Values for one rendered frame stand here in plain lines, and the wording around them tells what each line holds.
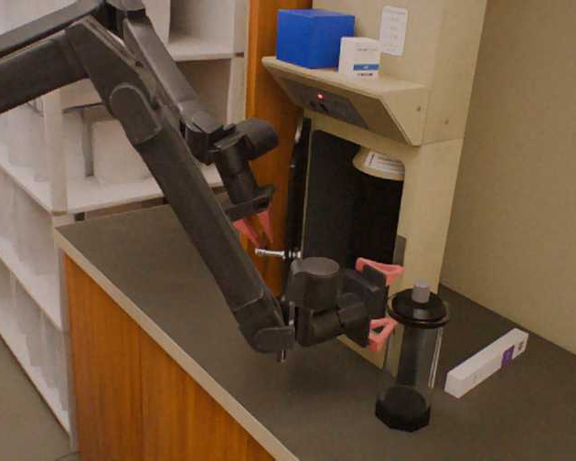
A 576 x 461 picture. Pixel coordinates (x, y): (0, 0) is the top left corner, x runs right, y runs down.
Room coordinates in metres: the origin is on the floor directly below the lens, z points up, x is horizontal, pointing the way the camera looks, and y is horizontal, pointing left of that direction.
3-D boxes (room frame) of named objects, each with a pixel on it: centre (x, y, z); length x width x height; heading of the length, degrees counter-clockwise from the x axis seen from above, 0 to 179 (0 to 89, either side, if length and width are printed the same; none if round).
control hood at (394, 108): (1.21, -0.07, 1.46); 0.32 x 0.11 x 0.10; 40
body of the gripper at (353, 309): (0.91, -0.09, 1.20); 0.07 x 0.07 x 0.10; 39
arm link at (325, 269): (0.87, -0.01, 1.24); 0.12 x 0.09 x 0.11; 99
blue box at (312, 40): (1.27, -0.02, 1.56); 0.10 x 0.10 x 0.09; 40
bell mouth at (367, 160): (1.30, -0.20, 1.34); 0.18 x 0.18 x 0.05
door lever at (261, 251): (1.13, 0.03, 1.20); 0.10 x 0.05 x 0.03; 178
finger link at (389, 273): (0.96, -0.15, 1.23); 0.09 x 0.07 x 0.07; 129
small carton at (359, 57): (1.18, -0.09, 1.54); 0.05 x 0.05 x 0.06; 25
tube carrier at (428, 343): (1.01, -0.22, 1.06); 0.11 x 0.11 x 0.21
